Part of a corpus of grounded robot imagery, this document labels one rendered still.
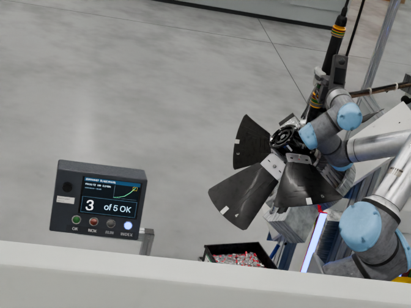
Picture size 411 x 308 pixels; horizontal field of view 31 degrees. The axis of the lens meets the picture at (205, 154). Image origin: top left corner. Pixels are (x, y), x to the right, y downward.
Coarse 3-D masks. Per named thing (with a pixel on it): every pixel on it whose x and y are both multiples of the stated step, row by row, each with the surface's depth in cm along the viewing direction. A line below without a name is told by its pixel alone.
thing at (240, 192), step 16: (240, 176) 273; (256, 176) 272; (272, 176) 271; (208, 192) 277; (224, 192) 273; (240, 192) 271; (256, 192) 270; (240, 208) 269; (256, 208) 268; (240, 224) 266
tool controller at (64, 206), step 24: (72, 168) 213; (96, 168) 218; (120, 168) 223; (72, 192) 213; (96, 192) 214; (120, 192) 215; (144, 192) 217; (72, 216) 215; (96, 216) 216; (120, 216) 217
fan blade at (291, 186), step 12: (288, 168) 258; (300, 168) 258; (312, 168) 260; (288, 180) 253; (300, 180) 252; (312, 180) 253; (324, 180) 254; (288, 192) 248; (300, 192) 248; (312, 192) 247; (324, 192) 248; (336, 192) 248; (276, 204) 246; (288, 204) 245; (300, 204) 244; (312, 204) 243
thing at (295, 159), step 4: (288, 156) 264; (292, 156) 265; (296, 156) 265; (304, 156) 267; (308, 156) 267; (288, 160) 262; (292, 160) 263; (296, 160) 263; (300, 160) 264; (304, 160) 265; (308, 160) 265; (312, 164) 264
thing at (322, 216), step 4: (320, 216) 234; (324, 216) 234; (320, 220) 235; (324, 220) 235; (320, 224) 235; (316, 228) 236; (320, 228) 236; (316, 232) 237; (316, 236) 238; (312, 240) 238; (316, 240) 238; (312, 244) 239; (316, 244) 239; (312, 248) 240; (308, 252) 240; (312, 252) 241; (308, 256) 241; (308, 260) 242; (304, 264) 242; (308, 264) 243; (304, 268) 243; (304, 272) 244
